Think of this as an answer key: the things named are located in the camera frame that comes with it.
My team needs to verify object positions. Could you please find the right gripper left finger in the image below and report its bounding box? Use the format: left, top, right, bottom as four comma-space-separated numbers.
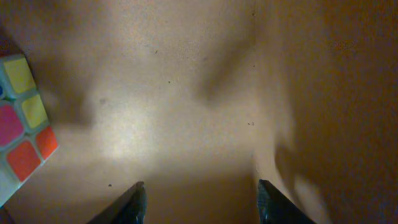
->
88, 181, 147, 224

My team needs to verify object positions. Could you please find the Rubik's cube one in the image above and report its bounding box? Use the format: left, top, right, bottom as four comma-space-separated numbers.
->
1, 54, 59, 205

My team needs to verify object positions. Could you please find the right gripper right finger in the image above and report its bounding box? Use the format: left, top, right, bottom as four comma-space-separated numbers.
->
257, 179, 315, 224

